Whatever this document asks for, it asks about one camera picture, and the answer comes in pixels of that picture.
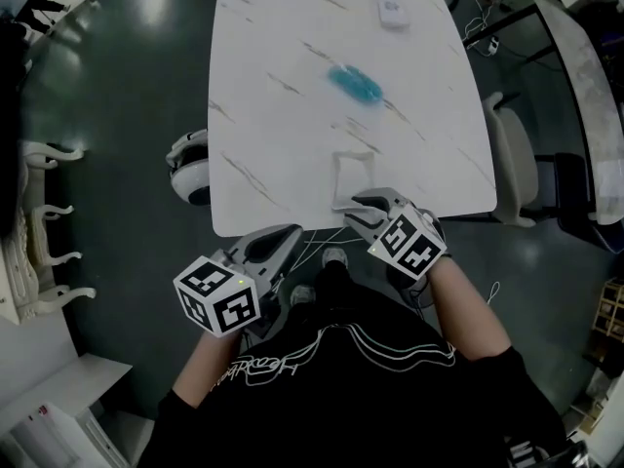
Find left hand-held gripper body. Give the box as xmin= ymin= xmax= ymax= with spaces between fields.
xmin=173 ymin=242 xmax=293 ymax=340

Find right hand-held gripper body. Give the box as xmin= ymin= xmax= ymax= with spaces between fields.
xmin=368 ymin=200 xmax=449 ymax=280

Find clear plastic bag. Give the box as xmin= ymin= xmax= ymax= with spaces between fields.
xmin=330 ymin=149 xmax=379 ymax=214

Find blue wrapper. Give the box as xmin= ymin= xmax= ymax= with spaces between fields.
xmin=325 ymin=63 xmax=384 ymax=104

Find small white paper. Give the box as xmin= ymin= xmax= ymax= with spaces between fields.
xmin=377 ymin=0 xmax=410 ymax=30

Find person's right forearm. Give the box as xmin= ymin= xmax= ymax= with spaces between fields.
xmin=428 ymin=255 xmax=513 ymax=363

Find person's left forearm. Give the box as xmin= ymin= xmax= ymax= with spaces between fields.
xmin=173 ymin=329 xmax=245 ymax=409

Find white marble square table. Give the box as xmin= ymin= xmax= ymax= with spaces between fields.
xmin=207 ymin=0 xmax=498 ymax=238

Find person's grey sneaker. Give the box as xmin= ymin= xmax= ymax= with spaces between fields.
xmin=290 ymin=284 xmax=317 ymax=308
xmin=321 ymin=247 xmax=350 ymax=269

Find person's black trousers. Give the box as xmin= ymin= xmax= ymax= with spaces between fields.
xmin=287 ymin=260 xmax=391 ymax=340

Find beige upholstered chair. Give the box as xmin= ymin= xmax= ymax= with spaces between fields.
xmin=481 ymin=91 xmax=540 ymax=228

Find person's black shirt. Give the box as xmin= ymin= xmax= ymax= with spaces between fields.
xmin=155 ymin=309 xmax=569 ymax=468

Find white cabinet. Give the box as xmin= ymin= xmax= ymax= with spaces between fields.
xmin=0 ymin=353 xmax=152 ymax=468

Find white ornate dresser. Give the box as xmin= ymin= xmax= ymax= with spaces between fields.
xmin=0 ymin=138 xmax=98 ymax=326

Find wooden grid shelf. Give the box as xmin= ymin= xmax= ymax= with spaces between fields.
xmin=591 ymin=278 xmax=624 ymax=335

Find grey marble dining table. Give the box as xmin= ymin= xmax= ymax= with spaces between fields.
xmin=533 ymin=0 xmax=624 ymax=226

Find white power cable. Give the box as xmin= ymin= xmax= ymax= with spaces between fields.
xmin=292 ymin=226 xmax=502 ymax=307

